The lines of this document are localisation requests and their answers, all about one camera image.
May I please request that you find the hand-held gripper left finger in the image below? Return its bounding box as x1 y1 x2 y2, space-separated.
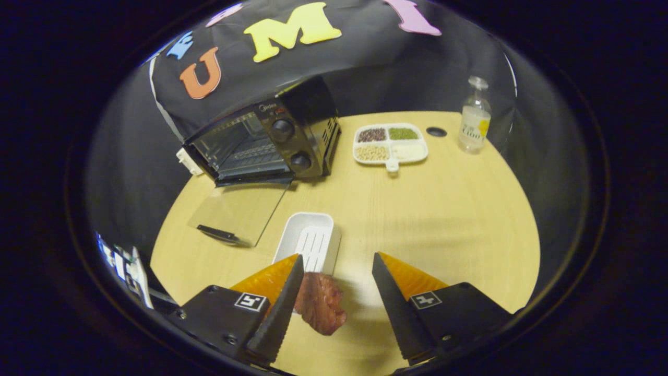
167 254 305 366

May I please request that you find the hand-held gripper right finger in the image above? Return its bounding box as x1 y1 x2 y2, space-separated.
372 252 515 366

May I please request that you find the brown meat piece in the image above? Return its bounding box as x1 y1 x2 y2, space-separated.
293 272 348 336

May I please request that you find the black toaster oven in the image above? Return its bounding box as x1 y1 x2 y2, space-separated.
183 76 342 249

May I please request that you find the white bread toaster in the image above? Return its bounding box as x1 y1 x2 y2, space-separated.
176 148 204 177

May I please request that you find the white rectangular tray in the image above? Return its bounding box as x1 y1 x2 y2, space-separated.
272 211 342 276

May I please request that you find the white divided bean plate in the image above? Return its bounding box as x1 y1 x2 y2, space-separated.
353 123 429 173

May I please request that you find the clear glass bottle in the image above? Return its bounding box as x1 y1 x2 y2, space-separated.
458 76 492 155

